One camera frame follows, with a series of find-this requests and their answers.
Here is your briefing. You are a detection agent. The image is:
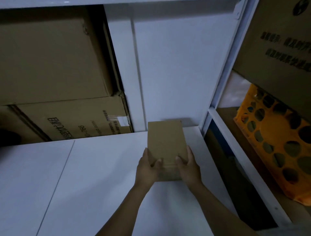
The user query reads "person's right hand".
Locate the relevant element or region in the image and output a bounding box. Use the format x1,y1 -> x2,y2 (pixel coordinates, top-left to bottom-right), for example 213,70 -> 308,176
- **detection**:
175,145 -> 203,190

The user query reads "small brown cardboard box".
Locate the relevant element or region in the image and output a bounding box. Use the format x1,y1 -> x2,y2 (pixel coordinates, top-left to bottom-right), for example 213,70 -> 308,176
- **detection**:
147,120 -> 189,182

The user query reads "white metal shelf rack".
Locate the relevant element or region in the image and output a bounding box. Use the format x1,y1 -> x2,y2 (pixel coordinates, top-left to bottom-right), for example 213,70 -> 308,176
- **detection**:
199,0 -> 311,236

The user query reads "large plain cardboard box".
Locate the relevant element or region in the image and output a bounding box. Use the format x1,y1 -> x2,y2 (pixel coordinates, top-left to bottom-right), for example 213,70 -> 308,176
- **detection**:
0,7 -> 123,106

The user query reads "person's left hand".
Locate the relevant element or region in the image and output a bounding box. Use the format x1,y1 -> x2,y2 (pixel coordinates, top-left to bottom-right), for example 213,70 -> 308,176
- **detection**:
134,147 -> 163,190

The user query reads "person's left forearm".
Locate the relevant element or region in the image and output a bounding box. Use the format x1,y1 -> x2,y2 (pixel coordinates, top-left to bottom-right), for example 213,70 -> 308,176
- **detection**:
95,183 -> 154,236

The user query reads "orange plastic crate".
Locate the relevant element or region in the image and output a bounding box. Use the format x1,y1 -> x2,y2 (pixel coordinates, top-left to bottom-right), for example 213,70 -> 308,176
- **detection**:
233,83 -> 311,207

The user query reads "person's right forearm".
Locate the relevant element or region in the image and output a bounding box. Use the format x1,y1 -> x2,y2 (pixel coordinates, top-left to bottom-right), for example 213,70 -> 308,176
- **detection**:
187,181 -> 258,236

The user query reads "printed cardboard box with tape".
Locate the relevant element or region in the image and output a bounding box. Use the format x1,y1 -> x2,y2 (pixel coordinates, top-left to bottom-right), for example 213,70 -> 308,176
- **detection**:
0,92 -> 134,143

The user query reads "cardboard box with dark print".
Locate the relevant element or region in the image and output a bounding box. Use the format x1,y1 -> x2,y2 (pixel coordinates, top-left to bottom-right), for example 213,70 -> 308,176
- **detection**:
232,0 -> 311,122

